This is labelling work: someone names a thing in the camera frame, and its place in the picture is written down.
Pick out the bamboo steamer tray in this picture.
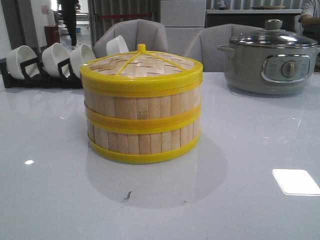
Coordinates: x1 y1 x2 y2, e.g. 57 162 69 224
87 118 201 164
84 85 202 128

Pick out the bamboo steamer lid yellow rim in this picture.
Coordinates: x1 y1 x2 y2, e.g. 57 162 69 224
80 44 203 98

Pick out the grey armchair right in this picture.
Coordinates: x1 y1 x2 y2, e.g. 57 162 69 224
183 23 261 72

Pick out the grey armchair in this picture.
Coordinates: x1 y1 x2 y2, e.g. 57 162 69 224
93 19 169 58
183 23 261 72

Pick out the white bowl right upright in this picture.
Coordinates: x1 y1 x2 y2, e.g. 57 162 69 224
106 35 129 56

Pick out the grey armchair left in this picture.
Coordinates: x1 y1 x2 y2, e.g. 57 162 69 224
93 19 169 58

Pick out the white refrigerator cabinet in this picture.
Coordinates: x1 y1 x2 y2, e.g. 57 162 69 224
160 0 206 56

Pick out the grey electric cooker pot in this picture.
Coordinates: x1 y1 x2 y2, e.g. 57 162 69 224
217 43 320 95

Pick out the black bowl rack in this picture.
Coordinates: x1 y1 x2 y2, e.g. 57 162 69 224
0 56 82 89

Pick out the red bin in background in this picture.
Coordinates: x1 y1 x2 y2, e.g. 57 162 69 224
44 25 60 47

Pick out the glass cooker lid grey knob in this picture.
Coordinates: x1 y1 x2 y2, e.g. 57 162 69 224
229 19 318 48

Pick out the standing person in background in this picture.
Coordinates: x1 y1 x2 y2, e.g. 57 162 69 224
57 0 81 50

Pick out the white bowl far left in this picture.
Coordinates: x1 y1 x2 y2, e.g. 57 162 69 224
6 45 37 80

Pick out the person at right edge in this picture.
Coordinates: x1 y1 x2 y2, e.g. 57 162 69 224
299 0 320 41

